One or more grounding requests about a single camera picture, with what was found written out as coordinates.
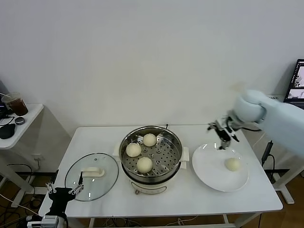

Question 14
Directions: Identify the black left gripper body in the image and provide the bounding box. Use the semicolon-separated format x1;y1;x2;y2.
48;187;72;216

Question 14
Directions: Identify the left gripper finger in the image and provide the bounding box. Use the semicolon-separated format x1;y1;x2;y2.
69;171;85;196
45;169;59;193

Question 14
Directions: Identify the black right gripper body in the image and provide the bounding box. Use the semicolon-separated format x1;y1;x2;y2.
215;124;235;143

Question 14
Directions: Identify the glass lid with cream handle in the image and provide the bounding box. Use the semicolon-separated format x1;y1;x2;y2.
64;152;119;202

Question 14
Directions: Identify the white steamed baozi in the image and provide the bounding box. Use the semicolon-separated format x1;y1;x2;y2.
125;143;142;157
142;133;157;147
136;157;153;174
225;158;241;171

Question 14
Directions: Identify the steel perforated steamer basket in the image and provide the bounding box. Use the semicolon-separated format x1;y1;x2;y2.
119;125;183;179

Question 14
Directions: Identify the white round plate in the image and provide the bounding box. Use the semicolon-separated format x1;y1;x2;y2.
191;142;250;193

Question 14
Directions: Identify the white side table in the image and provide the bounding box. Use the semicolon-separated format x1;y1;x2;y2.
0;104;45;209

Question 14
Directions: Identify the black computer mouse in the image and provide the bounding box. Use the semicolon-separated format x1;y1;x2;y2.
0;123;17;140

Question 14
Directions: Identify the cream electric cooking pot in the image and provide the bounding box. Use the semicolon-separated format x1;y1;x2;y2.
113;142;190;196

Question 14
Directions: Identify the white work table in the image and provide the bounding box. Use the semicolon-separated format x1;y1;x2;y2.
38;124;284;228

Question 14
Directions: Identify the white desk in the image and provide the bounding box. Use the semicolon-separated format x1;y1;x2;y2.
266;95;304;205

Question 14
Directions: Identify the plastic cup of iced coffee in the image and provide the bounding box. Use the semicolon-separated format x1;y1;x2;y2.
1;92;29;116

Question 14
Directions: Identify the dark open laptop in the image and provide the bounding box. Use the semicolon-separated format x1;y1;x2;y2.
284;59;304;103

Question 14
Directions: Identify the black looped floor cable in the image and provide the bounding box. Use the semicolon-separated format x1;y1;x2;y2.
7;163;35;188

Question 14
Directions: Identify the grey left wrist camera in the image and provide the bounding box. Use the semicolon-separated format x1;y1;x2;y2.
27;215;60;228

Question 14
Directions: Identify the black cable with adapter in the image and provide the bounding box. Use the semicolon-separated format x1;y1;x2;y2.
261;140;276;185

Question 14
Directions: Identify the thin black mouse cable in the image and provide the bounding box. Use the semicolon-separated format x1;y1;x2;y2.
0;114;15;126

